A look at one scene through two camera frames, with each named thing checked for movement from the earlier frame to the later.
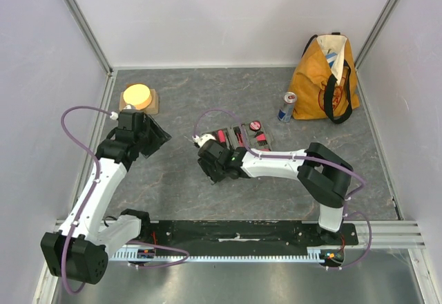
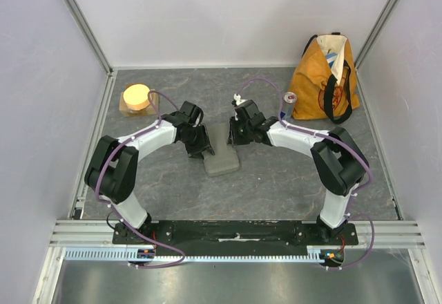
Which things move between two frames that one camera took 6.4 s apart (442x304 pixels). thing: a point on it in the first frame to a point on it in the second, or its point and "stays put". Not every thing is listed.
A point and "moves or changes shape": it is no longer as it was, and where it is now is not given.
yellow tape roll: x=139 y=95 stays put
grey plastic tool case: x=251 y=135 moves or changes shape
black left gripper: x=159 y=137 to x=204 y=146
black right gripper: x=208 y=166 to x=235 y=132
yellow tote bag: x=324 y=83 stays put
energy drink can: x=286 y=113 stays put
